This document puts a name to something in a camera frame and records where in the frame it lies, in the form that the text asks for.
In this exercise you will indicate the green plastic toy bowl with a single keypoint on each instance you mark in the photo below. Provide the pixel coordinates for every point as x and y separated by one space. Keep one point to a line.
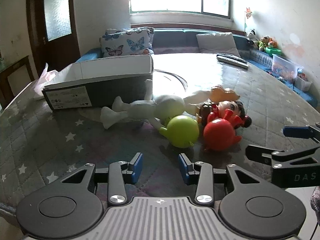
273 51

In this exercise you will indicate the small white storage bin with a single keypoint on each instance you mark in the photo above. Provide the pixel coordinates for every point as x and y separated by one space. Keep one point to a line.
303 83

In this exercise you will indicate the grey remote control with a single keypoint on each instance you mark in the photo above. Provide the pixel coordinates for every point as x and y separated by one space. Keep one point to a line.
237 63

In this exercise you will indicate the dark wooden cabinet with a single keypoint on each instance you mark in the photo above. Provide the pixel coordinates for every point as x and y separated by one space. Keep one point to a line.
20 67

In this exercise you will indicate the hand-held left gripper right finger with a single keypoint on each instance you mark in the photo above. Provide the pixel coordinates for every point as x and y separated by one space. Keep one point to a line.
183 168

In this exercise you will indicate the orange tiger plush toy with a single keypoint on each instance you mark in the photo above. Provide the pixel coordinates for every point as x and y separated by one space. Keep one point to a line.
266 42

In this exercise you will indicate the grey cardboard box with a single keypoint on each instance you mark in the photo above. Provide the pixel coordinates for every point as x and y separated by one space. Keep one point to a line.
112 90

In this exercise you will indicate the black remote control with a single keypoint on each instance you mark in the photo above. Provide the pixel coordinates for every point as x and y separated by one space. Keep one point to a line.
231 57

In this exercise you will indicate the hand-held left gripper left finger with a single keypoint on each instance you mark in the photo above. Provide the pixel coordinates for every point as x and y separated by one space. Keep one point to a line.
137 167

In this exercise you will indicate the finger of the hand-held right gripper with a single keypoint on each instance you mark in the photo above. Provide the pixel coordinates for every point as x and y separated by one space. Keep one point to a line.
296 131
260 153

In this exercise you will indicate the red ball toy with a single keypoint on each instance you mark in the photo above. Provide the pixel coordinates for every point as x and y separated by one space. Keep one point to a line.
218 133

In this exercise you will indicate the white pillow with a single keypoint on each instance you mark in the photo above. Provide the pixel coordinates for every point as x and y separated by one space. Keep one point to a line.
217 43

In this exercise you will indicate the butterfly print pillow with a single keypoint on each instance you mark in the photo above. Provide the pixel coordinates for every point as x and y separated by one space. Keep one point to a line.
125 43
151 40

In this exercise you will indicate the blue sofa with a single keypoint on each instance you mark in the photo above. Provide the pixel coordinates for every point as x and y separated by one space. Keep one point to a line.
172 38

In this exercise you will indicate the green ball toy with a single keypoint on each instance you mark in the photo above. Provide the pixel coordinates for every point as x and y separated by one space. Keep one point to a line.
181 130

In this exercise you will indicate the black and white plush toy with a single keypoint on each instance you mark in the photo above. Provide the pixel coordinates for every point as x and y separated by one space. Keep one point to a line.
251 36

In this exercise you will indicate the butterfly decoration on stick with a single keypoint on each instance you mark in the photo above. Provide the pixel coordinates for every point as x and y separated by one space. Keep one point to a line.
248 12

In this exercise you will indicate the dark wooden door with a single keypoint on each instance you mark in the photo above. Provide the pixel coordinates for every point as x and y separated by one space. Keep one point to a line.
62 50

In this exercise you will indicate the big-head doll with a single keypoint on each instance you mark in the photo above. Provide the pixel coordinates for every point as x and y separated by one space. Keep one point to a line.
232 108

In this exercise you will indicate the person's right hand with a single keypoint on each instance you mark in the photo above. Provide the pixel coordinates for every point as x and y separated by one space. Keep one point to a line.
316 200

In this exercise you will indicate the white plush doll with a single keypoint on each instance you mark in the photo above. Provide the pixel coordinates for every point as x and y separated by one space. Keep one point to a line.
167 106

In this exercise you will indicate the clear plastic storage bin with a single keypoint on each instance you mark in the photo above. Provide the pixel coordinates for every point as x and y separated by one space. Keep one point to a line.
285 67

